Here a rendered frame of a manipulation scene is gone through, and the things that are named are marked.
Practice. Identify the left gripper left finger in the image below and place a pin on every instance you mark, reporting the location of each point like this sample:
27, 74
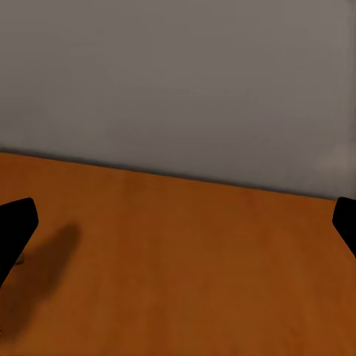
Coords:
18, 221

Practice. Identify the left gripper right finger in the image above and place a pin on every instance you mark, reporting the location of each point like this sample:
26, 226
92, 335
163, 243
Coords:
344, 220

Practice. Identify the cabinet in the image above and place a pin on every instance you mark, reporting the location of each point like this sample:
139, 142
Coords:
124, 263

